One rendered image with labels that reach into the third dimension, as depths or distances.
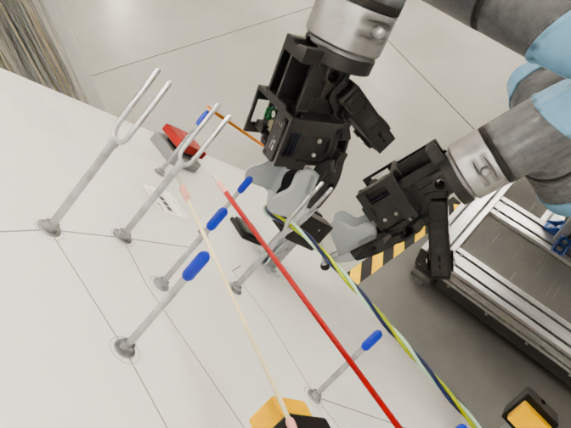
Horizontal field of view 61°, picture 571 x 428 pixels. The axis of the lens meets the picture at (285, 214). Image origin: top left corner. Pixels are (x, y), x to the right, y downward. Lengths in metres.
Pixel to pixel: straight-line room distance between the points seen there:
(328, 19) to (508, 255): 1.41
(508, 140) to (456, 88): 1.97
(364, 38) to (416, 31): 2.38
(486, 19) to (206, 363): 0.38
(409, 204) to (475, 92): 1.98
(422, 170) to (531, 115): 0.13
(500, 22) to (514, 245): 1.36
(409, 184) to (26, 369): 0.46
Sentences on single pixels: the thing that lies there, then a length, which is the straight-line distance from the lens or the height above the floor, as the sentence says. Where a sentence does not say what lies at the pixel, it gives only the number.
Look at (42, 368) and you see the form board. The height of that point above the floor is 1.38.
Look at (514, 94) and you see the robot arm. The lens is 0.78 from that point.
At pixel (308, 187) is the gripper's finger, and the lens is 0.52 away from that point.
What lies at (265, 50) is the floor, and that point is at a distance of 2.63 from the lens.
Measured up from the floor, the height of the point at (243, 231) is 1.09.
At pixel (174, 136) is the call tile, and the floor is 1.14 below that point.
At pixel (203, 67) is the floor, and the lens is 2.57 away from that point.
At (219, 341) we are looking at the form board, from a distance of 0.41.
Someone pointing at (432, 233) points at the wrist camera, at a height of 1.11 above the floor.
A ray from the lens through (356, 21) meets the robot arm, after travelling 0.45.
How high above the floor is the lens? 1.63
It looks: 57 degrees down
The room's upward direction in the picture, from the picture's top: straight up
